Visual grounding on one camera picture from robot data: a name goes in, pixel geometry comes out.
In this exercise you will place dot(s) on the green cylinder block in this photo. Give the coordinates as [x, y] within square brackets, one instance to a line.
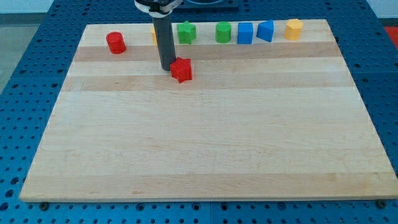
[223, 32]

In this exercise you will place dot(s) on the blue triangular prism block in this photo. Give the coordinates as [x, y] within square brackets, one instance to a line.
[265, 30]

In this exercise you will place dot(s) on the green star block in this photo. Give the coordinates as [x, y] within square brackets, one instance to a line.
[186, 33]

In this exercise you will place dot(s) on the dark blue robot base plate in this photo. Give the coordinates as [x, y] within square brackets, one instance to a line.
[208, 4]

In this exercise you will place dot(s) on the yellow hexagonal block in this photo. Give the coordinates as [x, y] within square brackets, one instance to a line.
[293, 29]

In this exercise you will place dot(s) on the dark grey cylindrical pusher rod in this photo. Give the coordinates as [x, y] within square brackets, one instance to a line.
[165, 41]

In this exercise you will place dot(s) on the yellow block behind rod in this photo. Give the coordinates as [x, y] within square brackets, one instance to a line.
[153, 34]

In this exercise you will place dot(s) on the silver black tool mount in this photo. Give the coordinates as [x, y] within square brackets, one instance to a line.
[155, 7]

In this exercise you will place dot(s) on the red cylinder block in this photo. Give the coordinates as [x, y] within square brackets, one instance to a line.
[116, 42]

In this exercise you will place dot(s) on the light wooden board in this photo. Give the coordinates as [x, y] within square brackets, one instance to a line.
[267, 121]

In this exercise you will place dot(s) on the blue cube block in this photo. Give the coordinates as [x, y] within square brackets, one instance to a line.
[245, 33]

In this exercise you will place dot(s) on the red star block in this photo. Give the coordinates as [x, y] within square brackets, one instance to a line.
[181, 69]

